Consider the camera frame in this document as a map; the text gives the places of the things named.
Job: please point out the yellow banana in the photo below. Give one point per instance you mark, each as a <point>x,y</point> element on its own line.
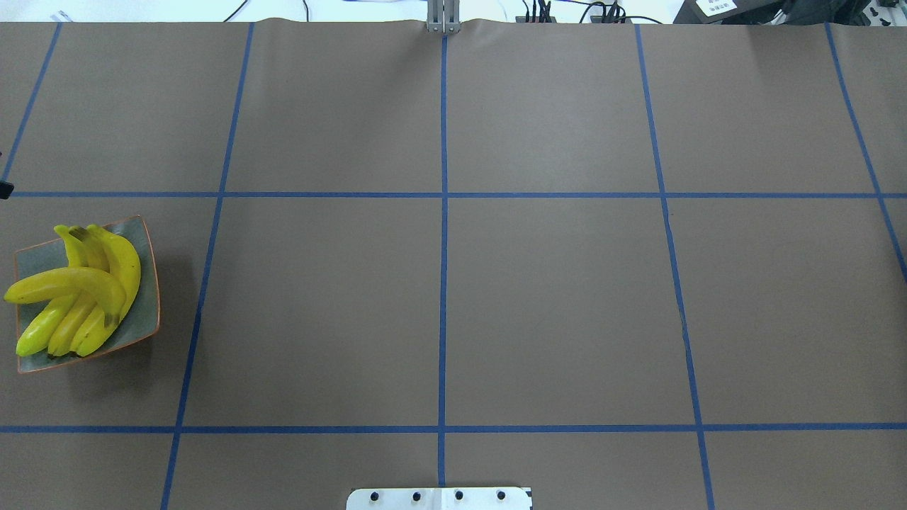
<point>82,304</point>
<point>124,265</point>
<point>108,293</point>

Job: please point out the grey square plate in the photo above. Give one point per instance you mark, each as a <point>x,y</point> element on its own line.
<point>141,322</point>

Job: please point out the black box with label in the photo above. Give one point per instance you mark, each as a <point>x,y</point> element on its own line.
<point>727,12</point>

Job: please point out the aluminium frame post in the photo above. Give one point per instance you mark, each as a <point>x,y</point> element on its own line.
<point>443,16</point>

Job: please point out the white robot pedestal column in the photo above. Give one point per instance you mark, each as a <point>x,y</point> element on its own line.
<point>441,498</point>

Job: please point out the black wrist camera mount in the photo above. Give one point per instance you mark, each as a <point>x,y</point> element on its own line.
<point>6,190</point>

